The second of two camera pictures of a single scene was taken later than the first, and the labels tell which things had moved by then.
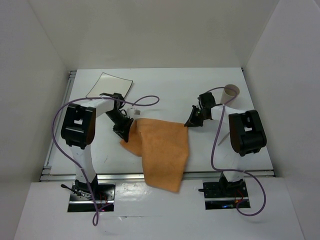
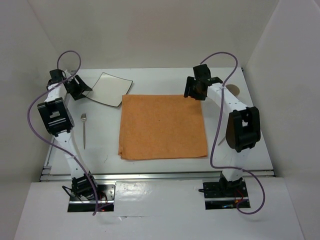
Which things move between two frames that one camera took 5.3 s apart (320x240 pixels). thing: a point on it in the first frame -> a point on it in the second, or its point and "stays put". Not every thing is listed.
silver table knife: [224, 138] stays put
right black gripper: [192, 122] -> [190, 82]
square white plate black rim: [107, 83] stays put
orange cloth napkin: [164, 147] -> [161, 126]
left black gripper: [124, 129] -> [80, 88]
